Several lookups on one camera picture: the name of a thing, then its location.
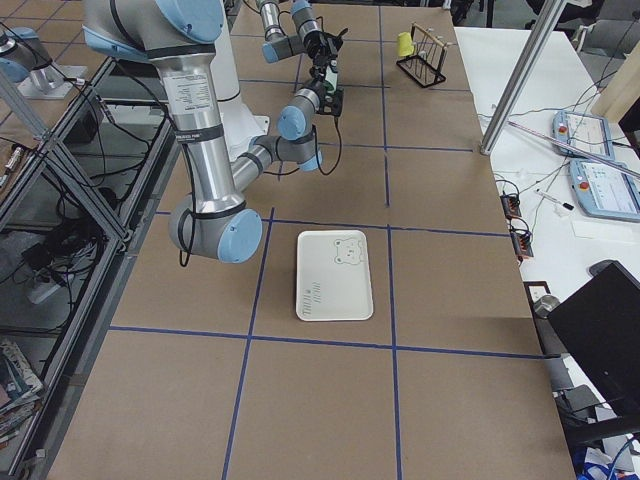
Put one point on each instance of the metal cylinder weight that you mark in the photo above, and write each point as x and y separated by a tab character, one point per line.
544	305

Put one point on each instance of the black wire cup rack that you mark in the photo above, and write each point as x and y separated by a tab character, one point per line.
425	66

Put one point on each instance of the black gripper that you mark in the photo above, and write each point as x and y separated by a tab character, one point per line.
317	48
328	93

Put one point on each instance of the lower teach pendant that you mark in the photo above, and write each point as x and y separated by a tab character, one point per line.
603	192

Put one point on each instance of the black marker pen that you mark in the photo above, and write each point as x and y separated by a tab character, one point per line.
547	196

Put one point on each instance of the upper teach pendant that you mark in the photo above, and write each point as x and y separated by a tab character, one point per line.
585	132

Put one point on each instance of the pale green cup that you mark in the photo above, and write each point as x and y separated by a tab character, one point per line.
330	81

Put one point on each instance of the white bear serving tray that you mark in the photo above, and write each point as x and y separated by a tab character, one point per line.
333	281

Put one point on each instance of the aluminium frame post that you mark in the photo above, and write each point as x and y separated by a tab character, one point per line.
537	39

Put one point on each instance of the black laptop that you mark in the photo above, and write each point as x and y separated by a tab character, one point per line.
599	327

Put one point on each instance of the yellow cup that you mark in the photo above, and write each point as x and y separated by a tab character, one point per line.
404	45

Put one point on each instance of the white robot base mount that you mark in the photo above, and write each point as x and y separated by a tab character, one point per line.
240	90

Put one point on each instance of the teach pendant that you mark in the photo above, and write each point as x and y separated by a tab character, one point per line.
603	192
585	132

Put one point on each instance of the aluminium side frame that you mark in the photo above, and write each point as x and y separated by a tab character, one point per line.
72	218

